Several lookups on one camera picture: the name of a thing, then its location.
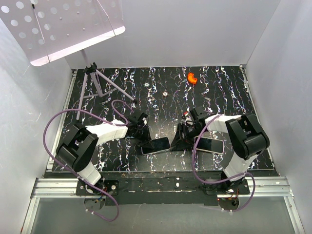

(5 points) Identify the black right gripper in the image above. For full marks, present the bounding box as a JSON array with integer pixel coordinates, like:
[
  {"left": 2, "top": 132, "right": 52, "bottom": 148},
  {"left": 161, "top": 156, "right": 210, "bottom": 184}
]
[{"left": 170, "top": 123, "right": 204, "bottom": 151}]

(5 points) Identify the clear magnetic phone case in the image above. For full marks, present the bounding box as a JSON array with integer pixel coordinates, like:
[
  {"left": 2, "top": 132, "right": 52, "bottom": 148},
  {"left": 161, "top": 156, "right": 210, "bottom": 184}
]
[{"left": 140, "top": 136, "right": 171, "bottom": 155}]

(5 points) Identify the pink phone case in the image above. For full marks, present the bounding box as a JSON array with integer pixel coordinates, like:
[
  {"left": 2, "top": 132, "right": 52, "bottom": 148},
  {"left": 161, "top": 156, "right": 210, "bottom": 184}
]
[{"left": 194, "top": 136, "right": 225, "bottom": 155}]

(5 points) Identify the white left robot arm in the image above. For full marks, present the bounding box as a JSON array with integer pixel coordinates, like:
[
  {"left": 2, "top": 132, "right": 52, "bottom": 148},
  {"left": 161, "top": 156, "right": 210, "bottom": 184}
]
[{"left": 56, "top": 110, "right": 155, "bottom": 195}]

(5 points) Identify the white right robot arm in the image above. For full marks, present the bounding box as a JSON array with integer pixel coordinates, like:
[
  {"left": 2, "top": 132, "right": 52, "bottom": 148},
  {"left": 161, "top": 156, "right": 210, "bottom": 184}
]
[{"left": 170, "top": 107, "right": 270, "bottom": 194}]

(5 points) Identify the orange curved plastic part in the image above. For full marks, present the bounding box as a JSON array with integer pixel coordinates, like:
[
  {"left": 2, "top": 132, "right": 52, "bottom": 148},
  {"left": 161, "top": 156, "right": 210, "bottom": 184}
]
[{"left": 187, "top": 72, "right": 198, "bottom": 85}]

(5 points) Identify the perforated music stand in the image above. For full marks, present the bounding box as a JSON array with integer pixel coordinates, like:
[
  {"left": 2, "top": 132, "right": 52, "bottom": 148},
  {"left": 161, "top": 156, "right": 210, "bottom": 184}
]
[{"left": 0, "top": 0, "right": 137, "bottom": 121}]

